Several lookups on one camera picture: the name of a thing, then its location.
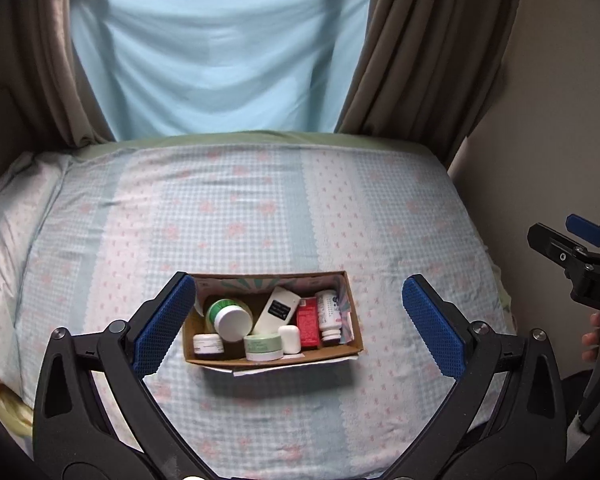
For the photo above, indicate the brown curtain right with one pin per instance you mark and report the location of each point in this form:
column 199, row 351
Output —
column 426, row 70

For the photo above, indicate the white pill bottle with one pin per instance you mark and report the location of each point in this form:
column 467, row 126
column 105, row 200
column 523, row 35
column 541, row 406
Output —
column 329, row 315

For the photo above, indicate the light blue cloth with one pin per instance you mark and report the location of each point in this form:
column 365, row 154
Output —
column 161, row 68

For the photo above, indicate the green blanket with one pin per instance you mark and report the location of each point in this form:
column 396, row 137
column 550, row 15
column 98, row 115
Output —
column 261, row 137

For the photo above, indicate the white earbuds case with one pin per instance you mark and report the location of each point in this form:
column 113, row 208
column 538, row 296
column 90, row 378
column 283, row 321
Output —
column 290, row 338

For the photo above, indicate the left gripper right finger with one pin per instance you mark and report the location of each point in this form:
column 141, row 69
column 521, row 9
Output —
column 504, row 417

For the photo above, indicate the green jar with white lid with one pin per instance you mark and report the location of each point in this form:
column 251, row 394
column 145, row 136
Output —
column 230, row 318

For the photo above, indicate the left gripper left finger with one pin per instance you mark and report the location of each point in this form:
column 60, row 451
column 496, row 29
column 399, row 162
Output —
column 94, row 417

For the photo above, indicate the cardboard box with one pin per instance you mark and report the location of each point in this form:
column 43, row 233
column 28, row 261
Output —
column 254, row 290

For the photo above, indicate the yellow object on floor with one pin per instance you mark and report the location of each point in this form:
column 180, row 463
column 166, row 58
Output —
column 15, row 415

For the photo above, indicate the brown curtain left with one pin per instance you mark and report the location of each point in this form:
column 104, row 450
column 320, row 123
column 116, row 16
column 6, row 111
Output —
column 44, row 78

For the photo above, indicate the white remote control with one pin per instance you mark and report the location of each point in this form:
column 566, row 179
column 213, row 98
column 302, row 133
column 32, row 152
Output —
column 277, row 312

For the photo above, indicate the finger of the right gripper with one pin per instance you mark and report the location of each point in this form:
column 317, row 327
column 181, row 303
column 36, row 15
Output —
column 555, row 246
column 584, row 228

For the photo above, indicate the pale green cream jar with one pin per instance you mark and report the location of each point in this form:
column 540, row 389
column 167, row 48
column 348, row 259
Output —
column 263, row 348

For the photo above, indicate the red carton box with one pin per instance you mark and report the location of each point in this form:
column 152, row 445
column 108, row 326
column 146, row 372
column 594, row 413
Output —
column 307, row 323

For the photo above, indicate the brown curtain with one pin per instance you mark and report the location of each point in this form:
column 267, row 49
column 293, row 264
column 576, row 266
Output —
column 44, row 78
column 426, row 70

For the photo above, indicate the person's right hand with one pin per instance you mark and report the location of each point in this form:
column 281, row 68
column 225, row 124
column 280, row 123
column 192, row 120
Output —
column 591, row 339

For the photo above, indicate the small white cream jar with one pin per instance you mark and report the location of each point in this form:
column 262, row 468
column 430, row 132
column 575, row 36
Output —
column 207, row 345

